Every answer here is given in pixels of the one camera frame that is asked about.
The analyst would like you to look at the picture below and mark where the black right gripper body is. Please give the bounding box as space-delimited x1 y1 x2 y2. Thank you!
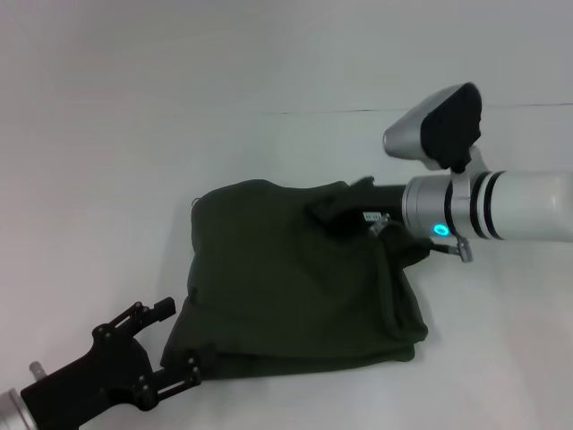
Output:
348 176 409 228

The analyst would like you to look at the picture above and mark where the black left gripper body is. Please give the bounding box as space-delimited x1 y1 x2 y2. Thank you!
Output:
20 322 158 430

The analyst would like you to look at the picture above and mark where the dark green t-shirt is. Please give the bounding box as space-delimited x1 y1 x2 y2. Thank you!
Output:
159 177 433 386

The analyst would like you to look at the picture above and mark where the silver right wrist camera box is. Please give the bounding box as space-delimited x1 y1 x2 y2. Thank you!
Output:
382 82 485 175

